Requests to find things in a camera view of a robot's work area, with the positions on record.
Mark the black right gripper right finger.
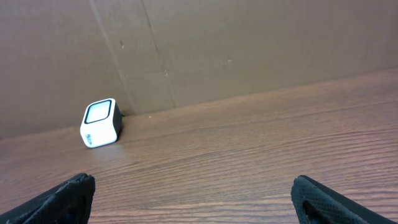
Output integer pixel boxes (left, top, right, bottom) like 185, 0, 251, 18
291, 175, 396, 224

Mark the white barcode scanner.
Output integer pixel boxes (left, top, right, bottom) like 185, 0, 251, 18
80, 98, 123, 148

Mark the brown cardboard backdrop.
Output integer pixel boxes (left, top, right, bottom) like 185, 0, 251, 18
1, 1, 397, 138

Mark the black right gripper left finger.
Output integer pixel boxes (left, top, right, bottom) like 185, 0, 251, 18
1, 173, 96, 224

